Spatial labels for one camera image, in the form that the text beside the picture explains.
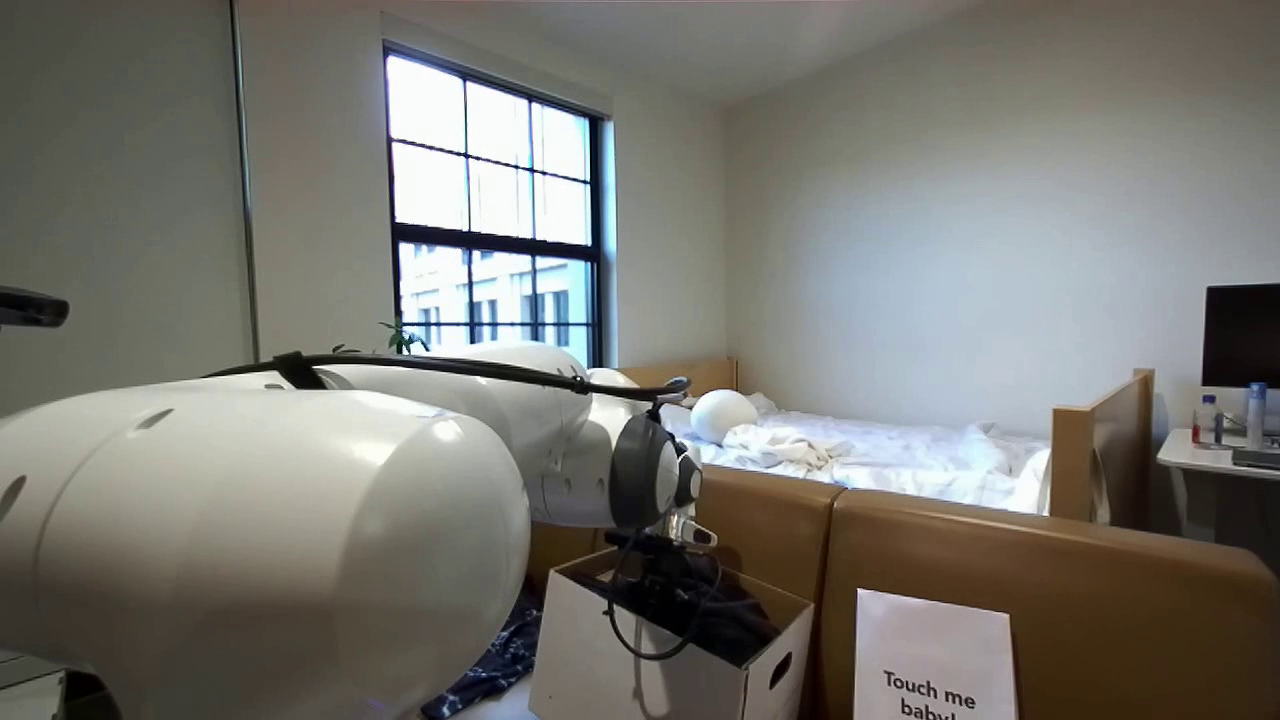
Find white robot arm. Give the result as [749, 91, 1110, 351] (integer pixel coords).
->
[0, 342, 698, 720]

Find white cardboard box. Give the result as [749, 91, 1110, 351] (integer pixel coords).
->
[532, 551, 813, 720]

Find white round pillow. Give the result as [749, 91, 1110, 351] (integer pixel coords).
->
[693, 387, 754, 442]

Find blue patterned cloth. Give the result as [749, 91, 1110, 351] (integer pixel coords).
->
[421, 601, 538, 720]

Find white Touch me baby bag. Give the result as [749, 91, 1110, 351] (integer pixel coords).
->
[851, 588, 1020, 720]

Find wooden bed with white bedding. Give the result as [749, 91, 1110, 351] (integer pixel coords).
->
[627, 354, 1155, 529]

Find white desk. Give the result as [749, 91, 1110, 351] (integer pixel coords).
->
[1155, 426, 1280, 542]

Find plastic bottle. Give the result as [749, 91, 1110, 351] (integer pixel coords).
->
[1194, 393, 1223, 449]

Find black computer monitor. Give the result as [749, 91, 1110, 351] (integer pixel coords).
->
[1200, 282, 1280, 387]

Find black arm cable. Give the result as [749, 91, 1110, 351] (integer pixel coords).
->
[212, 348, 696, 404]

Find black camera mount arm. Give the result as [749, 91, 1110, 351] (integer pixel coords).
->
[0, 282, 68, 329]

